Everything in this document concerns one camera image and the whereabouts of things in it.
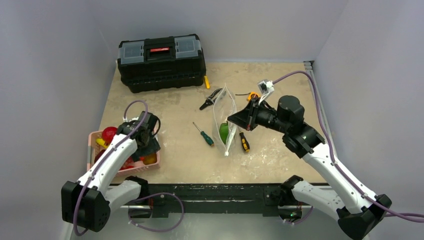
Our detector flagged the red toy apple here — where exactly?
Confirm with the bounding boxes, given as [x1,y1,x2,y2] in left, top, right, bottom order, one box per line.
[101,126,117,145]

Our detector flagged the pink perforated plastic basket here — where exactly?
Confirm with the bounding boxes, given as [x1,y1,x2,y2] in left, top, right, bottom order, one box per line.
[86,131,161,177]

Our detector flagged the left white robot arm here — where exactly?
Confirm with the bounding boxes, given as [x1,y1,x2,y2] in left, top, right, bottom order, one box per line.
[61,111,161,232]

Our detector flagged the green toy pepper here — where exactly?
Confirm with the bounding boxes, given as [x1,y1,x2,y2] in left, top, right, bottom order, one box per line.
[218,121,229,145]

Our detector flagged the yellow toy banana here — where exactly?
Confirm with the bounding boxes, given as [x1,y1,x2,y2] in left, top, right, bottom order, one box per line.
[95,138,109,149]

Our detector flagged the green handled screwdriver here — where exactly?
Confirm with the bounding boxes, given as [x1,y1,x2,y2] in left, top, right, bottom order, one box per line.
[192,121,215,147]

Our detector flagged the orange tape measure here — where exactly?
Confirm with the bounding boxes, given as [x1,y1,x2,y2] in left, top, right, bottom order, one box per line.
[246,92,261,102]

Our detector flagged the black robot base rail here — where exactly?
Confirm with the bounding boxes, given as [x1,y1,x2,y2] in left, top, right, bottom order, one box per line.
[127,183,310,221]

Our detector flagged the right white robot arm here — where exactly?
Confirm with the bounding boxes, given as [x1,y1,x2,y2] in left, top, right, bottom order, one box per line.
[227,95,392,240]

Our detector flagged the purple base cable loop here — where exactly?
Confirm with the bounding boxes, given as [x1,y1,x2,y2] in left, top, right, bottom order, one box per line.
[127,192,185,233]

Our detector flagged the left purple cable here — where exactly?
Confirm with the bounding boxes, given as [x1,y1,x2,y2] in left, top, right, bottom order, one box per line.
[72,100,149,237]

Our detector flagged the black plastic toolbox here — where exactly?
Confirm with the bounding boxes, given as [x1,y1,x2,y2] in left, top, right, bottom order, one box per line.
[117,34,207,94]

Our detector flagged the clear zip top bag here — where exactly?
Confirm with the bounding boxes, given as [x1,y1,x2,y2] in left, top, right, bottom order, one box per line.
[211,84,237,157]

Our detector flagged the yellow black handled screwdriver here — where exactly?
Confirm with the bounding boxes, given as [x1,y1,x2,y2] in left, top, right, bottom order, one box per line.
[237,127,251,153]

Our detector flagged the black handled pliers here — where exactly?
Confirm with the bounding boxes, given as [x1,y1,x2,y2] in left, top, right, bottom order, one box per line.
[199,88,222,111]

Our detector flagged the pink toy grape bunch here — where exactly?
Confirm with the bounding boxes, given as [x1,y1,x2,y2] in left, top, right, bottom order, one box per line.
[120,157,135,171]

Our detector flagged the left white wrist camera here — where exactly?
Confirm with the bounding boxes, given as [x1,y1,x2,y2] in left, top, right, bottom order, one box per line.
[127,116,141,122]

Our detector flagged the yellow handled tool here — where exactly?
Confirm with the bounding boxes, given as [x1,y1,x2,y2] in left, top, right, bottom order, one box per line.
[203,75,211,89]

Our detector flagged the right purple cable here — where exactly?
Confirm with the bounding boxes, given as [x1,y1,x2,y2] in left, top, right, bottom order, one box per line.
[271,70,424,223]

